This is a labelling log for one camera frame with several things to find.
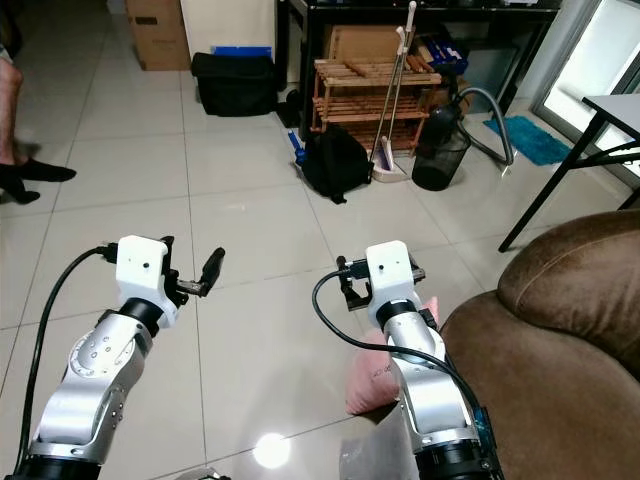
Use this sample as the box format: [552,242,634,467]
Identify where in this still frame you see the pink pillow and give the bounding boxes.
[345,296,443,417]

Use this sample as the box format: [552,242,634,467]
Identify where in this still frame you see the grey pillow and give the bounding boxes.
[338,418,439,480]

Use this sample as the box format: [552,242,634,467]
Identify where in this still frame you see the brown sofa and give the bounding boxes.
[438,209,640,480]

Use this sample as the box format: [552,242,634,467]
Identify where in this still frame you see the blue floor mat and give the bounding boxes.
[484,114,574,167]

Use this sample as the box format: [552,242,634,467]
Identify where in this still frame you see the black backpack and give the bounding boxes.
[299,124,374,205]

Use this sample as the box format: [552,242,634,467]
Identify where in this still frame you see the white dustpan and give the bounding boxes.
[371,140,409,184]

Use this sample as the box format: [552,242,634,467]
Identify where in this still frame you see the black mesh waste bin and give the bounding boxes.
[411,122,473,192]

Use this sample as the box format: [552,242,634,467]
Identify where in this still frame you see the wooden shoe rack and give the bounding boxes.
[311,57,447,153]

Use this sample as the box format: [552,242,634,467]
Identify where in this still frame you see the black duffel bag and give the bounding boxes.
[191,51,280,118]

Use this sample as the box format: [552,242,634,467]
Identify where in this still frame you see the person with black socks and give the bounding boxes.
[0,45,78,207]

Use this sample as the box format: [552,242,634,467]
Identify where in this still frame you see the flat blue box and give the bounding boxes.
[211,45,274,59]

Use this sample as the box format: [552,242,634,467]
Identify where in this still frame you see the tall cardboard box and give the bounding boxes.
[125,0,193,72]

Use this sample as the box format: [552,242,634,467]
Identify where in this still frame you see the black-legged grey table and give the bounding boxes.
[499,94,640,254]

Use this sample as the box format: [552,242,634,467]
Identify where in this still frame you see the flat brown cardboard sheet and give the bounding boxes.
[325,24,407,64]

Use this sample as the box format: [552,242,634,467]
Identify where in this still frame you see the blue and white carton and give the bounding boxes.
[419,34,470,75]

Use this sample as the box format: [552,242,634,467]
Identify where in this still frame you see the black console table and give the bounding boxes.
[277,0,562,133]

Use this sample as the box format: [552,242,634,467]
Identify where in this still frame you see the glass sliding door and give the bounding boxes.
[528,0,640,153]

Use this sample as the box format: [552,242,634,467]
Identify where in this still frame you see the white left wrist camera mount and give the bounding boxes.
[115,236,174,327]

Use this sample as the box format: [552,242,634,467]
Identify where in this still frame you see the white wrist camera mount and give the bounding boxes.
[115,236,174,327]
[364,240,427,323]

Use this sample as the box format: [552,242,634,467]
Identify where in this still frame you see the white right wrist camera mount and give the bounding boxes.
[364,240,427,323]

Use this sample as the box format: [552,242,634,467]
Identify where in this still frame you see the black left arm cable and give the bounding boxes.
[15,243,121,473]

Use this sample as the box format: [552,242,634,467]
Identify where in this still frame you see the vacuum cleaner with grey hose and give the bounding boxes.
[428,86,518,167]

